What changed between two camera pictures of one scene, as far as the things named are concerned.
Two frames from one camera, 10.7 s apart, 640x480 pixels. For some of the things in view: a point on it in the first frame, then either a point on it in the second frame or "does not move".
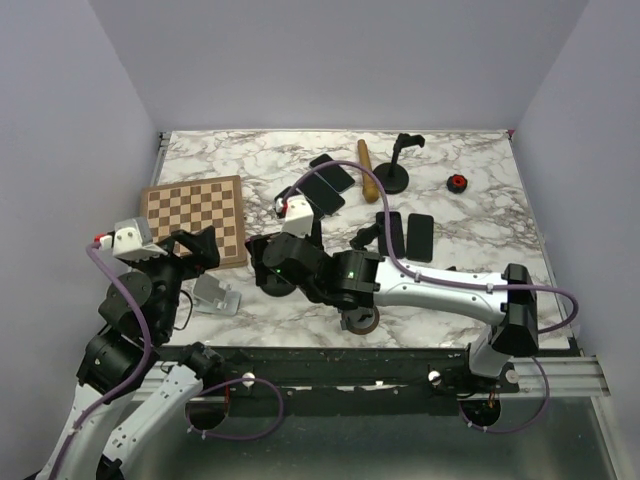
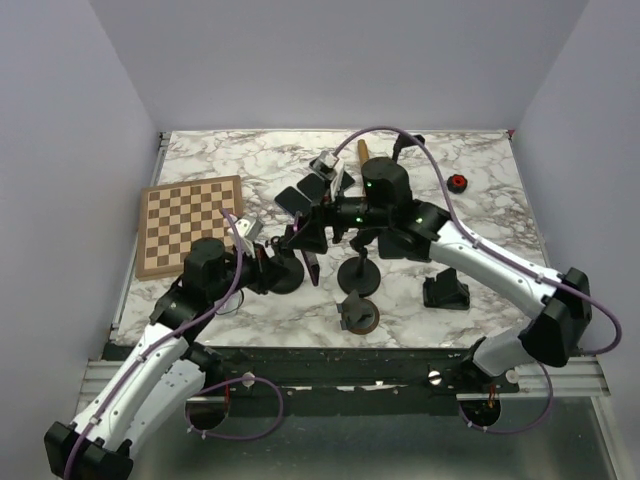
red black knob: [456, 183] does not move
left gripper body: [169, 272] -> [254, 274]
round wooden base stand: [361, 321] does not move
